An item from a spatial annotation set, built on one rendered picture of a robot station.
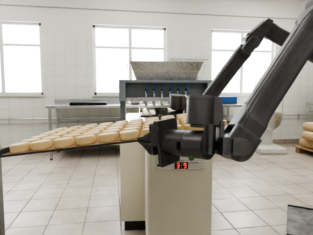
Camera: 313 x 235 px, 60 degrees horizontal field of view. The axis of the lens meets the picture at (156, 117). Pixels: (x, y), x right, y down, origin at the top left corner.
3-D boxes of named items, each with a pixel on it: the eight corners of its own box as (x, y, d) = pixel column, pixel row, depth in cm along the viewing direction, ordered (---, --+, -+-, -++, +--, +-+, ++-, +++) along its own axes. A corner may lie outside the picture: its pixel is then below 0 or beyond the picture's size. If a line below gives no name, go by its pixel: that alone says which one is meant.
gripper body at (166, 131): (155, 166, 60) (181, 171, 55) (151, 121, 59) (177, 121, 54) (173, 159, 65) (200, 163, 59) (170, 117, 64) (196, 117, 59)
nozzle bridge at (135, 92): (121, 120, 237) (121, 81, 234) (203, 120, 242) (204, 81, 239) (119, 125, 204) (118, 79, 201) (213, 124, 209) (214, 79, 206)
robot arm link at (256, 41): (263, 41, 102) (255, 42, 112) (251, 32, 101) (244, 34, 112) (194, 130, 112) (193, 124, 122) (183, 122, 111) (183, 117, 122)
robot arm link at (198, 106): (252, 157, 51) (234, 153, 60) (254, 96, 52) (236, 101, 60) (190, 154, 50) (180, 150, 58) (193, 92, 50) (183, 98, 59)
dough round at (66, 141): (52, 148, 68) (51, 141, 67) (56, 145, 73) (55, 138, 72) (72, 146, 68) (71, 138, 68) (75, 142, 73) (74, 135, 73)
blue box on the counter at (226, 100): (217, 104, 494) (217, 96, 493) (210, 103, 523) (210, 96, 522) (237, 104, 502) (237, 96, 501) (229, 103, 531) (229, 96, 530)
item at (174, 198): (144, 231, 214) (144, 117, 206) (187, 229, 216) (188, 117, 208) (147, 297, 144) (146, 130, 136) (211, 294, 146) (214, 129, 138)
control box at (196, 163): (157, 168, 139) (157, 141, 138) (203, 167, 140) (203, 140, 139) (157, 169, 135) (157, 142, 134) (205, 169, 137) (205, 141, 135)
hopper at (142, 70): (130, 81, 233) (130, 65, 231) (195, 81, 236) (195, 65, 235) (129, 79, 204) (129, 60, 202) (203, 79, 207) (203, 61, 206)
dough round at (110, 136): (122, 139, 71) (121, 131, 71) (107, 143, 67) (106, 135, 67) (109, 138, 74) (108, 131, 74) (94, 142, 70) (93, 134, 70)
